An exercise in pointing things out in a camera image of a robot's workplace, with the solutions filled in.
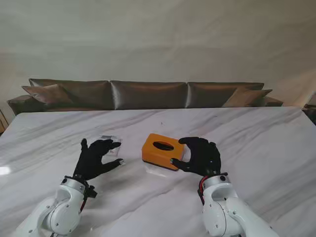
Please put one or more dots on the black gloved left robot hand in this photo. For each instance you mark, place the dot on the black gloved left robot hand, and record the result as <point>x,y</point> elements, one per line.
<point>91,160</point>

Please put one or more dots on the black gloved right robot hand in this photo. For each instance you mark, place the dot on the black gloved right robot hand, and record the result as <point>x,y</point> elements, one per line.
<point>205,158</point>

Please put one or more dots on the white green tissue pack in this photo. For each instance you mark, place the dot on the white green tissue pack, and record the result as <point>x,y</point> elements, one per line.
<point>115,152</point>

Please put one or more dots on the orange tissue box cover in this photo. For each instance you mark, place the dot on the orange tissue box cover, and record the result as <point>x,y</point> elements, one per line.
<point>155,155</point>

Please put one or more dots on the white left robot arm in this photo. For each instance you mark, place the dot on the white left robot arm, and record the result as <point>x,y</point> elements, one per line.
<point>61,209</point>

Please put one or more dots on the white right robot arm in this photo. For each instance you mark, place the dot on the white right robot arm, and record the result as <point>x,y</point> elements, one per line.
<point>227,212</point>

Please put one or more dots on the brown sofa back cushion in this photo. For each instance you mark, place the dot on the brown sofa back cushion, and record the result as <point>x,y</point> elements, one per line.
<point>86,93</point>
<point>209,95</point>
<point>148,95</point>

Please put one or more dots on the brown throw pillow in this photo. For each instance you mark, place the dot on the brown throw pillow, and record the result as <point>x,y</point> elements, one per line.
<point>47,95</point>
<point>247,97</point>

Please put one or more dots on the brown leather sofa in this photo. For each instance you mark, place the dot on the brown leather sofa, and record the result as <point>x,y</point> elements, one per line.
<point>22,105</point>

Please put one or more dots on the wooden furniture piece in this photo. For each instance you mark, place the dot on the wooden furniture piece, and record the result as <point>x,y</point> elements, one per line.
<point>2,121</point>

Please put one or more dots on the dark furniture piece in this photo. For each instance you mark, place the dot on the dark furniture piece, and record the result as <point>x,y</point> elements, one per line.
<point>310,112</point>

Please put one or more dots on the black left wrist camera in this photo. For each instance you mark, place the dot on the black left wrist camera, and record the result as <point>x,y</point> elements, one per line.
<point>91,192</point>

